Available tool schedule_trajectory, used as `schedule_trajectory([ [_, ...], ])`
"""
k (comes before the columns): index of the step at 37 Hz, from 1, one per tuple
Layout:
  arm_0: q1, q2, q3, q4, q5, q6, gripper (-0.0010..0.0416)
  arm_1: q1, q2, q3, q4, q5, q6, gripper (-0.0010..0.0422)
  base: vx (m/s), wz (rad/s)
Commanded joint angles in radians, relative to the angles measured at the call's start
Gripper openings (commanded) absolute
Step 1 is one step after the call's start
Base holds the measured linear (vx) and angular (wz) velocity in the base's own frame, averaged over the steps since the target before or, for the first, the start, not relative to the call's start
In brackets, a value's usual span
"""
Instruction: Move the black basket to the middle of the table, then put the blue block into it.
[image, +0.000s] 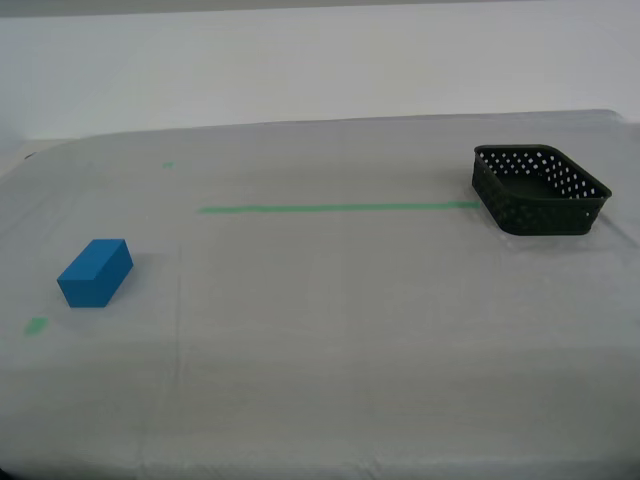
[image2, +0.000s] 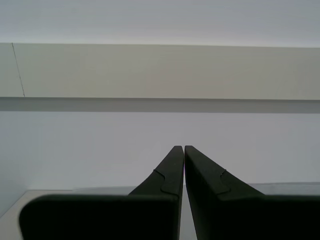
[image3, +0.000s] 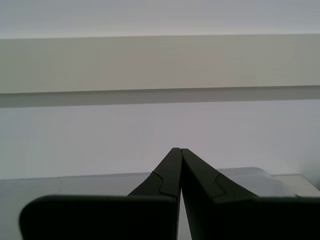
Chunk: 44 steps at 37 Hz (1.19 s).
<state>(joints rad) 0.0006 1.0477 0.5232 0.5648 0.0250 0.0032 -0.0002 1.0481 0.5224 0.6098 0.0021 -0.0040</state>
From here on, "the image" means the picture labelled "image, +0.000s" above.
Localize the grey table cloth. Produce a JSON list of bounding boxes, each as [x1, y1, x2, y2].
[[0, 108, 640, 480]]

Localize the black perforated plastic basket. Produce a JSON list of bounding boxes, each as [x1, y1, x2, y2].
[[471, 144, 613, 237]]

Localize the blue rectangular block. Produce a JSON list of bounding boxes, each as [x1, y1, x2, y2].
[[56, 238, 135, 309]]

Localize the long green tape strip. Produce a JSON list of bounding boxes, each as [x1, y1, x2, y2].
[[197, 200, 482, 215]]

